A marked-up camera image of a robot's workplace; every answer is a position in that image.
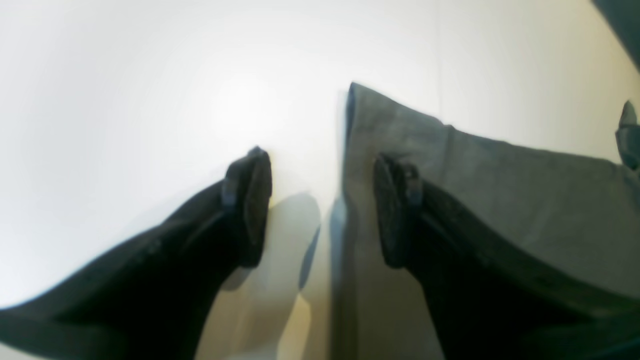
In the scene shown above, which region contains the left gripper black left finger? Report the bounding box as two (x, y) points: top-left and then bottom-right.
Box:
(0, 146), (272, 360)

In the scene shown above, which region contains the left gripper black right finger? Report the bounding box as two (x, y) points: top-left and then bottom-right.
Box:
(374, 153), (640, 360)

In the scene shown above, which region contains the grey green T-shirt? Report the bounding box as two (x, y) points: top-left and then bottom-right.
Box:
(331, 83), (639, 360)

